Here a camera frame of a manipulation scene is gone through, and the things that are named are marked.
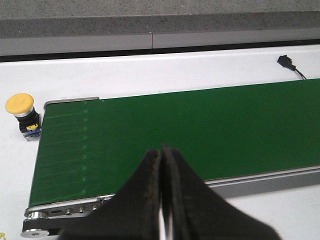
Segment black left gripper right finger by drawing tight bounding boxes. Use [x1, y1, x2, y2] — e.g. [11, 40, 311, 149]
[161, 145, 280, 240]

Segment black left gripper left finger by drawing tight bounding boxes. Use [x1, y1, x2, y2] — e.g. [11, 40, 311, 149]
[59, 149, 162, 240]

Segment green conveyor belt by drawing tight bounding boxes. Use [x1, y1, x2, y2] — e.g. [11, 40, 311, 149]
[29, 79, 320, 207]

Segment black timing drive belt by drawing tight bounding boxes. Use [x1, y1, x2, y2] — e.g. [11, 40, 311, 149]
[21, 217, 83, 238]

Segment yellow mushroom push button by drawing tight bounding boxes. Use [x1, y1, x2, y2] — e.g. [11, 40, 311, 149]
[5, 93, 42, 141]

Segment grey speckled stone counter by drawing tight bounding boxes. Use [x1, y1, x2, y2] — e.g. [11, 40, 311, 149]
[0, 0, 320, 57]

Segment aluminium conveyor frame rail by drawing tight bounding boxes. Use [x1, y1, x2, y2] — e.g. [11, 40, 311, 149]
[20, 96, 320, 238]

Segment black cable connector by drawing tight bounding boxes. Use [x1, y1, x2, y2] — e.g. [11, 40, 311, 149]
[277, 55, 307, 80]

